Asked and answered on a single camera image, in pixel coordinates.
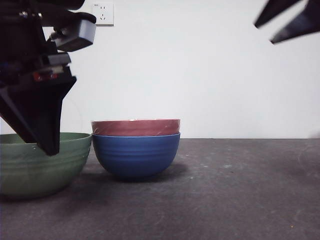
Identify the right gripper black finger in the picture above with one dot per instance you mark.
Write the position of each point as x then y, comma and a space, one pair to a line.
300, 26
280, 11

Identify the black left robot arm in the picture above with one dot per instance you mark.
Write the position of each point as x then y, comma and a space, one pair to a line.
30, 5

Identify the blue ribbed bowl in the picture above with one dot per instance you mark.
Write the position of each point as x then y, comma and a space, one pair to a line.
136, 155

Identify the red ribbed bowl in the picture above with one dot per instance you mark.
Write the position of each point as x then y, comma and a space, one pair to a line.
135, 127

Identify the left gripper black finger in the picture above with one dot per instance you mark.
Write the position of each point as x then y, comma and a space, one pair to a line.
10, 118
43, 112

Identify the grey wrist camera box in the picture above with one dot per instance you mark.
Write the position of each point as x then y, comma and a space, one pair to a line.
77, 35

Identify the green ribbed bowl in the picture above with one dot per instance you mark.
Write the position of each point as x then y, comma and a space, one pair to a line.
37, 175

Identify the white wall socket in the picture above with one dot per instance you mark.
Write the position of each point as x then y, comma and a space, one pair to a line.
106, 15

